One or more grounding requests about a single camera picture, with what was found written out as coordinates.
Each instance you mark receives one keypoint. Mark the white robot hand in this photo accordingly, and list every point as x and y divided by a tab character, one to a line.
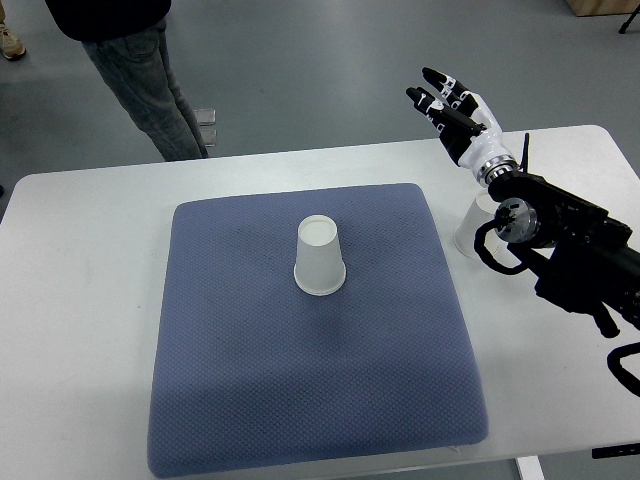
467	128

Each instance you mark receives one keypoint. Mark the white paper cup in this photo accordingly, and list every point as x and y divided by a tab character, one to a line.
319	269
480	212

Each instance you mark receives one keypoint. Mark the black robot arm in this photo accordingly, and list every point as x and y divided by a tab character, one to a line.
579	255

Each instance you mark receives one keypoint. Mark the wooden box corner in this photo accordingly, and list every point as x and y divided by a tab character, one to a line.
586	8

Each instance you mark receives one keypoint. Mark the black tripod leg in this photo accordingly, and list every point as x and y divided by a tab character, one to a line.
627	23

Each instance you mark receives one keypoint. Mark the white paper cup on mat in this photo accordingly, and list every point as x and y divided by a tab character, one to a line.
319	269

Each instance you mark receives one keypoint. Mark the lower clear floor plate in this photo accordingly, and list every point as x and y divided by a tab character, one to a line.
209	135

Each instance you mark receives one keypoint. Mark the clear floor plate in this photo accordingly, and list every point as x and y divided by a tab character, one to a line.
209	135
205	116

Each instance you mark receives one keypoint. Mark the upper clear floor plate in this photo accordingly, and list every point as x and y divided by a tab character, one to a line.
205	116

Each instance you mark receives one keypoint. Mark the person in grey jeans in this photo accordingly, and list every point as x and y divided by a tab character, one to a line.
126	42

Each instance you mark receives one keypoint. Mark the blue quilted cushion mat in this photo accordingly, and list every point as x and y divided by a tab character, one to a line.
251	371

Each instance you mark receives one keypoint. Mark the white table leg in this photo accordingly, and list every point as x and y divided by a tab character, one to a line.
529	468

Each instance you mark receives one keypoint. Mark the black table control panel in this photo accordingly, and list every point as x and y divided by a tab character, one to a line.
616	451

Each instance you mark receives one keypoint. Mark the tan sneaker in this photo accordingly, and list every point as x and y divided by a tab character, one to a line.
11	46

